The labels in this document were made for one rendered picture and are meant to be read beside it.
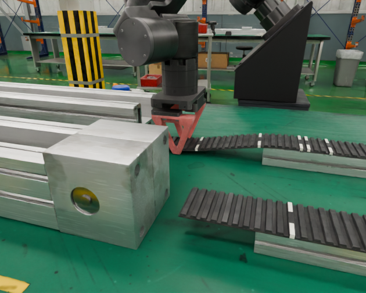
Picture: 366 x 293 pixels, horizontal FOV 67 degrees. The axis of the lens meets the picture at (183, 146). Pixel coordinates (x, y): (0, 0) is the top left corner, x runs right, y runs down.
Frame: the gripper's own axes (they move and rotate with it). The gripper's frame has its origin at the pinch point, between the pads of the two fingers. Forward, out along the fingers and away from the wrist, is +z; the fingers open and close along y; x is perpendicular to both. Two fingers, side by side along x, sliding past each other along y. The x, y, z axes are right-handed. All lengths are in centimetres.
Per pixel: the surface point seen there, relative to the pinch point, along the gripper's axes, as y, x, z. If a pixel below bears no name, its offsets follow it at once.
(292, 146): 2.2, 18.0, -2.5
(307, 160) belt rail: 1.7, 20.4, -0.3
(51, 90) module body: -2.1, -27.3, -7.4
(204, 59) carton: -469, -100, 45
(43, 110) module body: 4.1, -24.2, -5.4
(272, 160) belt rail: 2.3, 15.5, 0.1
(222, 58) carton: -471, -66, 43
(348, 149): 0.2, 25.9, -2.0
